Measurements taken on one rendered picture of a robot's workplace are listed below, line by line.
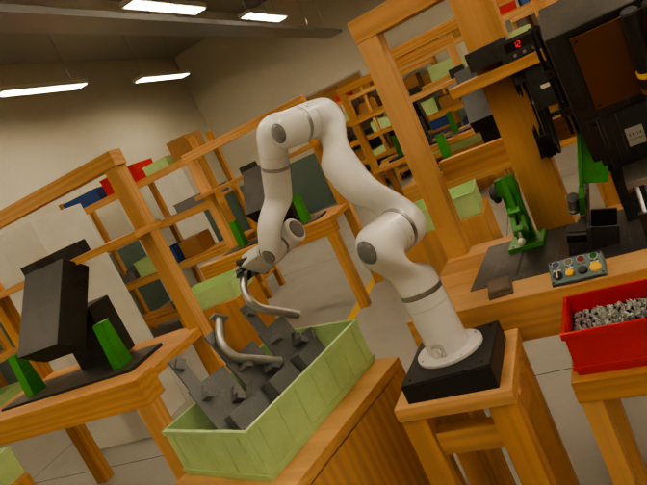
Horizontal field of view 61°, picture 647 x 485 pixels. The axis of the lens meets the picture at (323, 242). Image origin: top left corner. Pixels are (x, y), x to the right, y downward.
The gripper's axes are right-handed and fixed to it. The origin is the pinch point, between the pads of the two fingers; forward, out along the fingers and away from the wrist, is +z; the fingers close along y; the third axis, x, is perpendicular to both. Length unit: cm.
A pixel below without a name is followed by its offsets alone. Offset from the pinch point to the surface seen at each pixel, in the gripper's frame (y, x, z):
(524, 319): -58, 35, -66
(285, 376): -16.7, 35.0, 2.4
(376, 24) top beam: -21, -84, -67
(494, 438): -36, 71, -59
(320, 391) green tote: -17, 46, -14
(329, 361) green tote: -21.4, 35.7, -15.8
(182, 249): -171, -312, 417
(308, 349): -27.3, 23.5, 1.6
